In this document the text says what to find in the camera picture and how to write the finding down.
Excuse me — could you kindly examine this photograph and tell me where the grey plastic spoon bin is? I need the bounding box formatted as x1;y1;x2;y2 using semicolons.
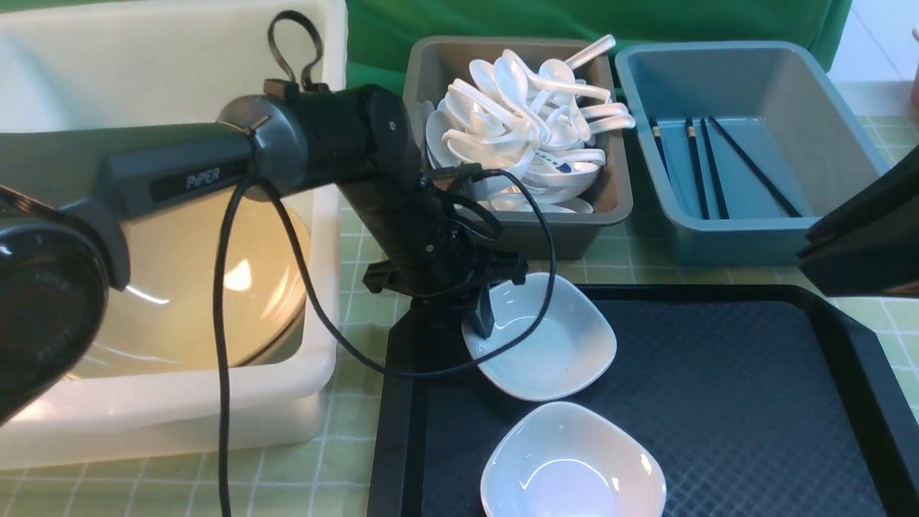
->
401;36;633;261

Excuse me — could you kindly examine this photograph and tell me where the black chopstick gold band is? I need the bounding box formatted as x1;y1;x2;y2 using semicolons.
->
685;117;710;220
648;117;671;181

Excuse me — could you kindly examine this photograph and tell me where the white spoon with blue mark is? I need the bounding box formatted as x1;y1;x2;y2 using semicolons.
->
523;162;600;189

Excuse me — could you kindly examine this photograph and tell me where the large white plastic tub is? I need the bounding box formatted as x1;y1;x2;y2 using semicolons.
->
1;1;348;469

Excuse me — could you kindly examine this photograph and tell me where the black chopstick gold band right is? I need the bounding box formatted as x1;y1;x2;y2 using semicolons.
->
685;117;710;220

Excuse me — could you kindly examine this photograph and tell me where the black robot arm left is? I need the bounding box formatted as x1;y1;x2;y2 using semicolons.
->
2;80;528;422

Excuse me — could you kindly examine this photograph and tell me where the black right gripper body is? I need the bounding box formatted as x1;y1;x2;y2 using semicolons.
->
797;148;918;299

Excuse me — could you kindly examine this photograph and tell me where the green checkered table mat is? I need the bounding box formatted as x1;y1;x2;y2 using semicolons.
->
2;166;917;516

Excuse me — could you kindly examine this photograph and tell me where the white square dish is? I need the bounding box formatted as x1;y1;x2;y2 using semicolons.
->
480;401;667;516
462;272;617;401

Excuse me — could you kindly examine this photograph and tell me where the black chopstick gold band left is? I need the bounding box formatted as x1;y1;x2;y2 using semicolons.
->
648;117;671;181

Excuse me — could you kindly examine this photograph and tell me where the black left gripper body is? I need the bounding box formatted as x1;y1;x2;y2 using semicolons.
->
337;166;528;302

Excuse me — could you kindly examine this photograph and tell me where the black serving tray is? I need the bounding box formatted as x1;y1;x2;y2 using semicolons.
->
367;284;918;516

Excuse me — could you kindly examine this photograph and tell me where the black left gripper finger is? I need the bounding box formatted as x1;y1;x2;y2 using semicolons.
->
467;284;495;338

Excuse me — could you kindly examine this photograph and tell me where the green backdrop cloth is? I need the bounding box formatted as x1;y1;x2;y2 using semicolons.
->
347;1;852;94

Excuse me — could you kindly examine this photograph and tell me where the white spoon top of pile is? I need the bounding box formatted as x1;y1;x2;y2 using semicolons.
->
502;49;612;103

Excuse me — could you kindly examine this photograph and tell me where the white spoon sticking up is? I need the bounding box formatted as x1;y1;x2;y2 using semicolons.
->
564;34;617;70

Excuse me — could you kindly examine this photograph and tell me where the blue plastic chopstick bin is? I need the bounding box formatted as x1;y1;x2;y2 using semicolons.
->
615;42;887;267

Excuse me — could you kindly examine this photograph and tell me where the beige bowl in tub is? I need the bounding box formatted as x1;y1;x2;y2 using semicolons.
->
71;192;307;378

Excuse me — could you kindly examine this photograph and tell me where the black cable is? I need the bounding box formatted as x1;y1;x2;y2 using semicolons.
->
213;10;558;517

